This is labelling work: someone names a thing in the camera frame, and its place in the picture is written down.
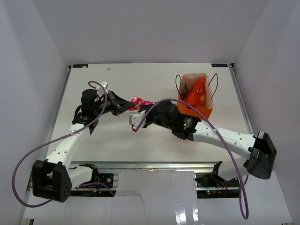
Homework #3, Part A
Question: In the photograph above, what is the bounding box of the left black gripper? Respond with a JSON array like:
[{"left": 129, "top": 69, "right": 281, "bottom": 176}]
[{"left": 94, "top": 91, "right": 135, "bottom": 117}]

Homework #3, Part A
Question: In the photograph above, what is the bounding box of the purple m&m's packet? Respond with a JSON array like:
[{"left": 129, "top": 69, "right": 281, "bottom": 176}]
[{"left": 179, "top": 84, "right": 188, "bottom": 101}]

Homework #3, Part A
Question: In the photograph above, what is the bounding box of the red chips bag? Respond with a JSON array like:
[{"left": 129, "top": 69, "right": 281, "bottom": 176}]
[{"left": 185, "top": 77, "right": 206, "bottom": 108}]

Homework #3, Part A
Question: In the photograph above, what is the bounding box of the orange paper bag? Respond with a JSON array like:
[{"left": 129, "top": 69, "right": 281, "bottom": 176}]
[{"left": 175, "top": 73, "right": 218, "bottom": 119}]

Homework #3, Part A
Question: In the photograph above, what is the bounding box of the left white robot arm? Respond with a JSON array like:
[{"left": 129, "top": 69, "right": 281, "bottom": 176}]
[{"left": 32, "top": 89, "right": 134, "bottom": 203}]

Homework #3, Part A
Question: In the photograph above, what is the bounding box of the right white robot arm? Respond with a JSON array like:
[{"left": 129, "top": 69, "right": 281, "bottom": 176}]
[{"left": 129, "top": 101, "right": 277, "bottom": 187}]

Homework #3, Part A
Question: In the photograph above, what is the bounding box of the left blue table label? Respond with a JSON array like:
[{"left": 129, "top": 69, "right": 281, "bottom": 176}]
[{"left": 72, "top": 64, "right": 89, "bottom": 68}]

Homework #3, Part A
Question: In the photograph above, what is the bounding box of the blue table label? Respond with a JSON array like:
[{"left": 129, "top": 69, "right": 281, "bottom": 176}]
[
  {"left": 72, "top": 64, "right": 89, "bottom": 68},
  {"left": 211, "top": 63, "right": 228, "bottom": 68}
]

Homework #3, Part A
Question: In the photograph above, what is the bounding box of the right blue table label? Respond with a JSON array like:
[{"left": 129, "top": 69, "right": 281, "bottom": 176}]
[{"left": 211, "top": 63, "right": 228, "bottom": 68}]

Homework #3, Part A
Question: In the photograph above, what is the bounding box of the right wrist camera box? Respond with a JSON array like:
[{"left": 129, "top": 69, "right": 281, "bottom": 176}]
[{"left": 128, "top": 111, "right": 146, "bottom": 132}]

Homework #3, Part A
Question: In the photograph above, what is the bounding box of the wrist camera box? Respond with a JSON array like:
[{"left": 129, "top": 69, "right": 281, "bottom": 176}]
[
  {"left": 95, "top": 80, "right": 109, "bottom": 95},
  {"left": 128, "top": 111, "right": 146, "bottom": 132}
]

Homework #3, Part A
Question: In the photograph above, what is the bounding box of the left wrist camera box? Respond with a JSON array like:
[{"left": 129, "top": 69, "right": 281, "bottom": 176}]
[{"left": 95, "top": 80, "right": 109, "bottom": 95}]

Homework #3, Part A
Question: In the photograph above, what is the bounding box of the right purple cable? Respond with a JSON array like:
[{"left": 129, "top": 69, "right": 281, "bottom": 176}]
[{"left": 133, "top": 98, "right": 249, "bottom": 220}]

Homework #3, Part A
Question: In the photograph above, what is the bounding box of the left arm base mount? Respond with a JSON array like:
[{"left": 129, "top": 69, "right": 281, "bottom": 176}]
[{"left": 70, "top": 173, "right": 116, "bottom": 197}]

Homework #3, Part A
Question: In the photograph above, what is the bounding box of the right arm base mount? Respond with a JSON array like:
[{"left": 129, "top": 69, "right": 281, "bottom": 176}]
[{"left": 195, "top": 161, "right": 240, "bottom": 199}]

